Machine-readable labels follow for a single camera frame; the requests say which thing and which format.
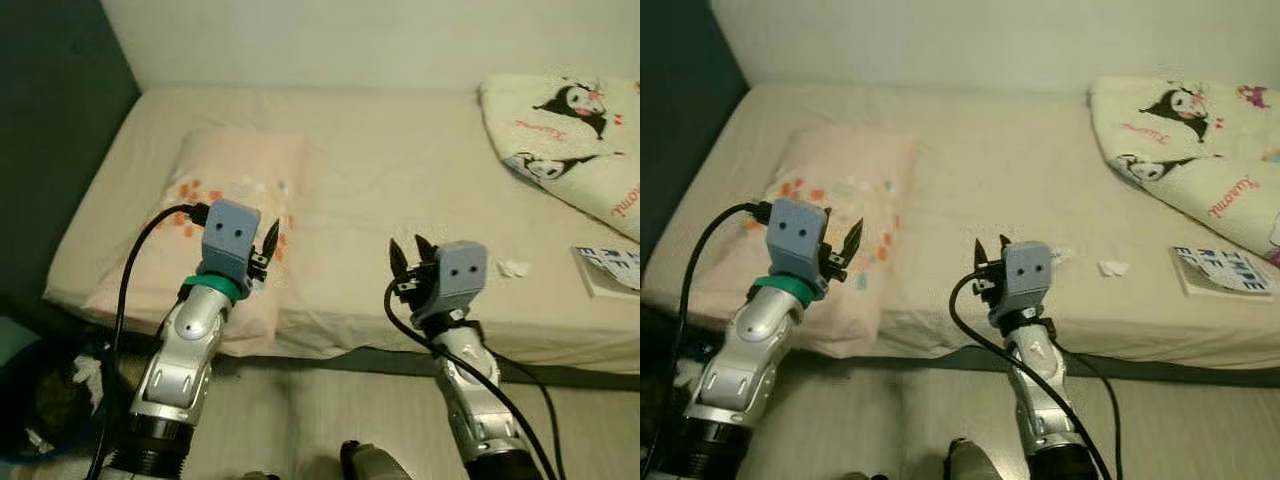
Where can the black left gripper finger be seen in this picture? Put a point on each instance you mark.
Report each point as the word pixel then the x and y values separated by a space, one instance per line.
pixel 853 244
pixel 271 242

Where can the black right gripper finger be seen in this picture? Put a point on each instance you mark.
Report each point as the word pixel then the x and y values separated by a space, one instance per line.
pixel 424 252
pixel 397 264
pixel 1003 247
pixel 981 257

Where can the pink patterned pillow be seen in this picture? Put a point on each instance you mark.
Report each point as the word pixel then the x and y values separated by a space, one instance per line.
pixel 230 165
pixel 850 160

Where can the white crumpled paper rubbish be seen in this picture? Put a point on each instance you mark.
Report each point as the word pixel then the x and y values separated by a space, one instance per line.
pixel 686 372
pixel 88 370

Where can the grey robot right leg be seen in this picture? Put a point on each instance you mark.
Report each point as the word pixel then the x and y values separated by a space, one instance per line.
pixel 370 462
pixel 972 462

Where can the grey robot leg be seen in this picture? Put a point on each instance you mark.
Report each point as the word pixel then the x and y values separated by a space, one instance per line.
pixel 972 462
pixel 265 476
pixel 868 476
pixel 370 462

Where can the white book with black letters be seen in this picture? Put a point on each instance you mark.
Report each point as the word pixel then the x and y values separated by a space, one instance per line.
pixel 610 270
pixel 1220 270

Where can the grey robot left leg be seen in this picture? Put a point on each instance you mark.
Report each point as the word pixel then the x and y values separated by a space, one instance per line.
pixel 265 476
pixel 868 476

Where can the dark blue trash bin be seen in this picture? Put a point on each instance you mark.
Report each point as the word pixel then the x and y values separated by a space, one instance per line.
pixel 655 420
pixel 20 410

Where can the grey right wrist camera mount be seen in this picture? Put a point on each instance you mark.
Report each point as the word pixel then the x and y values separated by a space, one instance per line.
pixel 458 275
pixel 1028 272

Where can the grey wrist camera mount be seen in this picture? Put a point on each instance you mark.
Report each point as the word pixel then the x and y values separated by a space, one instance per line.
pixel 795 235
pixel 230 235
pixel 458 275
pixel 1028 272

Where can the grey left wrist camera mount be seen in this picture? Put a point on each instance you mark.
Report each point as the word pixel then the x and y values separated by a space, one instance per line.
pixel 795 235
pixel 230 235

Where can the dark teal bed frame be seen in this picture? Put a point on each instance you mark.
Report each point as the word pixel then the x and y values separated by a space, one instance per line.
pixel 400 362
pixel 1150 360

